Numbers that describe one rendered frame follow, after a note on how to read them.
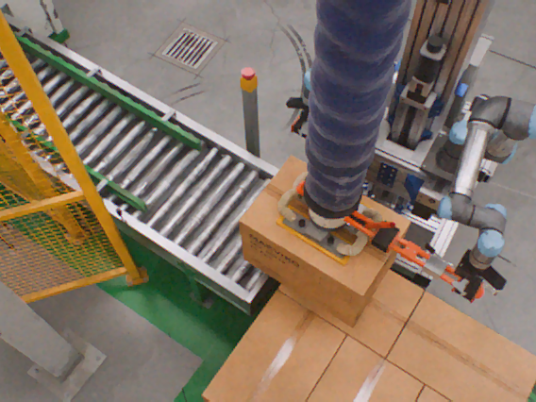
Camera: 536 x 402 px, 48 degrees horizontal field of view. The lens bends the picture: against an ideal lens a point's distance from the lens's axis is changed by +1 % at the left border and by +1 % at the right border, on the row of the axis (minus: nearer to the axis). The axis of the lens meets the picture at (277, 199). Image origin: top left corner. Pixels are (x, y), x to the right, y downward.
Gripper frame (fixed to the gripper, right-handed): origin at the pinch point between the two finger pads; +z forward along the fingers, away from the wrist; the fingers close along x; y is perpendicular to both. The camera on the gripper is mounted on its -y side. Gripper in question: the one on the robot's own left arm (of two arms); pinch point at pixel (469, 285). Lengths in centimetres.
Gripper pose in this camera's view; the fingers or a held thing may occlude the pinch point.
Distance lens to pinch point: 233.6
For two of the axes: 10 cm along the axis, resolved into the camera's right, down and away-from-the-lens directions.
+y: -8.2, -4.9, 2.9
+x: -5.7, 7.1, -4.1
